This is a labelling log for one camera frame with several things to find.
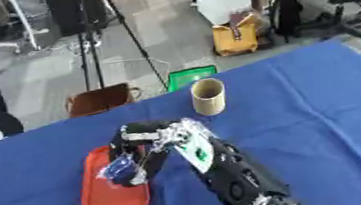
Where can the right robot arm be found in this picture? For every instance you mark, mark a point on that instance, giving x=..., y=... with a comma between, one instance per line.
x=241, y=173

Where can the blue packet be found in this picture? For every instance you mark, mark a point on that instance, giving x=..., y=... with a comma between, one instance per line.
x=120, y=166

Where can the black hanging bag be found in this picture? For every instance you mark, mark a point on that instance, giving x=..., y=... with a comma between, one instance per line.
x=289, y=11

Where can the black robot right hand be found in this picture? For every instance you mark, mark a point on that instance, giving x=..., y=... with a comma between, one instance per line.
x=135, y=129

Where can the tan cylindrical cup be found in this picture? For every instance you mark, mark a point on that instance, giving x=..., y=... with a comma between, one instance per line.
x=210, y=105

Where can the black tripod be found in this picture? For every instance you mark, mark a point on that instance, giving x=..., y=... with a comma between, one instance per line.
x=132, y=37

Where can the black cabinet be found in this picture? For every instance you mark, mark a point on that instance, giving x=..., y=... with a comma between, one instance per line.
x=68, y=12

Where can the orange tray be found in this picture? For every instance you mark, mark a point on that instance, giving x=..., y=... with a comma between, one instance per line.
x=110, y=203

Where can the yellow bag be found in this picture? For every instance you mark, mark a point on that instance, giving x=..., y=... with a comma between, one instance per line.
x=234, y=41

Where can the green box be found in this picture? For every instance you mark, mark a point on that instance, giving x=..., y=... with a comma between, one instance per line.
x=189, y=75

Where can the brown cardboard box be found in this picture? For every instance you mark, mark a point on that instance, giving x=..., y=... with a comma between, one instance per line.
x=98, y=101

